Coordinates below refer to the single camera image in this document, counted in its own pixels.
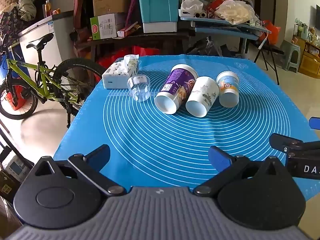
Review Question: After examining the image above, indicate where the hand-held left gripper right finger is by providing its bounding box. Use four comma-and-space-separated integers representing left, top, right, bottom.
194, 145, 288, 197

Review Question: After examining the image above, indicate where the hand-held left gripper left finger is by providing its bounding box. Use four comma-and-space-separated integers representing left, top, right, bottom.
34, 144, 127, 197

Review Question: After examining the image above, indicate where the white ink-print paper cup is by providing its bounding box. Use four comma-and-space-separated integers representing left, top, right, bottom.
185, 76, 221, 118

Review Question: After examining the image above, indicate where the small orange-blue print cup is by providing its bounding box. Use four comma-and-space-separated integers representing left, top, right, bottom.
216, 71, 240, 108

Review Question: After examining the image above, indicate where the clear plastic cup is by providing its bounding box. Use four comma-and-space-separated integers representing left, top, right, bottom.
127, 74, 151, 102

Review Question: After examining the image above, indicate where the purple paper cup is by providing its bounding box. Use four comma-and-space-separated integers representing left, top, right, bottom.
154, 64, 199, 115

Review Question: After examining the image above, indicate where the blue silicone baking mat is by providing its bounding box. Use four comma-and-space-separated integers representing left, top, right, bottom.
53, 54, 320, 206

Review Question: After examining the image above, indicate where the wooden cabinet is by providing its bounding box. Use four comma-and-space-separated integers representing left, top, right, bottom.
292, 35, 320, 78

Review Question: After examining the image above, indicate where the grey plastic stool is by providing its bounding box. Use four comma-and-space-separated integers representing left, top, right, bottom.
279, 40, 301, 74

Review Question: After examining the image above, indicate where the white tissue box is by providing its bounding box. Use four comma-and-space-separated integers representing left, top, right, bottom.
102, 54, 140, 90

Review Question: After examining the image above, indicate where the black folding stand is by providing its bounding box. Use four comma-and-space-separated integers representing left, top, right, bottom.
253, 39, 286, 85

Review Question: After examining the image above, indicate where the white electronic device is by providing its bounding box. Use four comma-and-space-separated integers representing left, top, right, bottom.
2, 154, 28, 181

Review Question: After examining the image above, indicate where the green bicycle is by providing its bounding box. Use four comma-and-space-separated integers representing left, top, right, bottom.
0, 33, 107, 128

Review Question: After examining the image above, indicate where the orange bag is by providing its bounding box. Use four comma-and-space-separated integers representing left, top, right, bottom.
259, 20, 281, 46

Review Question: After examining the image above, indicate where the red bag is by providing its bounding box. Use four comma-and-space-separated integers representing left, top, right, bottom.
97, 45, 161, 68

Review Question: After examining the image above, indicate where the black plastic bag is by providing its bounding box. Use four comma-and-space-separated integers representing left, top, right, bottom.
187, 37, 223, 57

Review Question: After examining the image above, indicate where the dark wooden table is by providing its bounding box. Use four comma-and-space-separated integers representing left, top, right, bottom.
74, 28, 196, 61

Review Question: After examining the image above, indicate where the white chest freezer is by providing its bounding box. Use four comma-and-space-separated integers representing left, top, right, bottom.
17, 10, 76, 81

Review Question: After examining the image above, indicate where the green and white carton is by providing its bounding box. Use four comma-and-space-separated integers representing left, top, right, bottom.
90, 12, 126, 41

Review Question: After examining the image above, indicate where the blue folding desk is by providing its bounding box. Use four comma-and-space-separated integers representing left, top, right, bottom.
179, 16, 272, 41

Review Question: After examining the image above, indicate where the large white plastic bag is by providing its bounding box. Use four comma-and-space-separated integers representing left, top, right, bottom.
214, 0, 258, 26

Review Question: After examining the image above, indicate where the white plastic bin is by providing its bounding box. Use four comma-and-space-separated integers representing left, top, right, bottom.
142, 21, 178, 34

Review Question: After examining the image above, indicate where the small white plastic bag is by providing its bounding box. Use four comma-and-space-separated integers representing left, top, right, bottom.
180, 0, 204, 14

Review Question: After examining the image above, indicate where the teal plastic storage bin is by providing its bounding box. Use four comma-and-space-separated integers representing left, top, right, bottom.
136, 0, 182, 23

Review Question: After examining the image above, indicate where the hanging grey-green cloth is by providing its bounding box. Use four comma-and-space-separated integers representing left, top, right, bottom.
17, 0, 41, 22

